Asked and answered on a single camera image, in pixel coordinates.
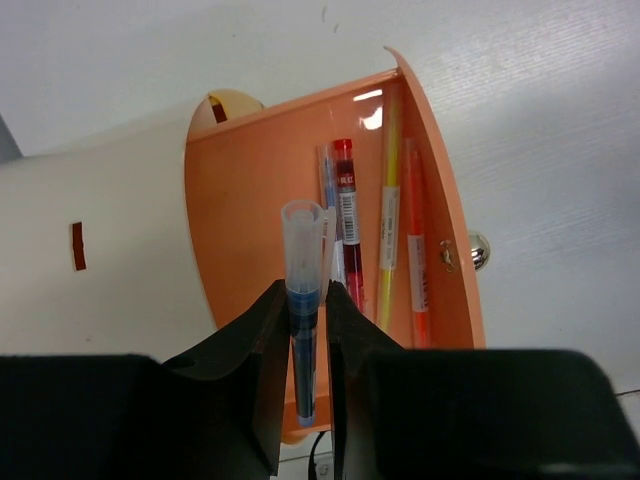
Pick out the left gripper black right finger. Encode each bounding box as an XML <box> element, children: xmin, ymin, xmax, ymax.
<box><xmin>326</xmin><ymin>281</ymin><xmax>403</xmax><ymax>479</ymax></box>

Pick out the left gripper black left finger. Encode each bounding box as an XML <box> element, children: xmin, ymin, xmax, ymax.
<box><xmin>163</xmin><ymin>280</ymin><xmax>290</xmax><ymax>475</ymax></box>

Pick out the clear blue-cap pen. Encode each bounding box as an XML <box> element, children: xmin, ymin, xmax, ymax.
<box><xmin>317</xmin><ymin>144</ymin><xmax>347</xmax><ymax>285</ymax></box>

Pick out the yellow pencil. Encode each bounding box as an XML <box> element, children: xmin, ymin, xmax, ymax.
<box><xmin>376</xmin><ymin>84</ymin><xmax>402</xmax><ymax>332</ymax></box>

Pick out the blue gel pen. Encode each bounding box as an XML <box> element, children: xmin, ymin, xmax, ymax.
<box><xmin>281</xmin><ymin>200</ymin><xmax>336</xmax><ymax>427</ymax></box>

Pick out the orange drawer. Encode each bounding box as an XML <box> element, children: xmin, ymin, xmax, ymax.
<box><xmin>183</xmin><ymin>46</ymin><xmax>487</xmax><ymax>445</ymax></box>

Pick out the red gel pen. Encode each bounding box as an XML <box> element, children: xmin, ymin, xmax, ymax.
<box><xmin>333</xmin><ymin>138</ymin><xmax>366</xmax><ymax>312</ymax></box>

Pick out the cream cabinet with legs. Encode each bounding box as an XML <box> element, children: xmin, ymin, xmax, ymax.
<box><xmin>1</xmin><ymin>89</ymin><xmax>261</xmax><ymax>360</ymax></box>

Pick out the orange highlighter pen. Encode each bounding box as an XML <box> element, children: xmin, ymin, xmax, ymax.
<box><xmin>403</xmin><ymin>138</ymin><xmax>431</xmax><ymax>348</ymax></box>

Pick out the brass drawer knob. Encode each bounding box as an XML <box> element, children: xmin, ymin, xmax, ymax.
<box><xmin>468</xmin><ymin>230</ymin><xmax>491</xmax><ymax>271</ymax></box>

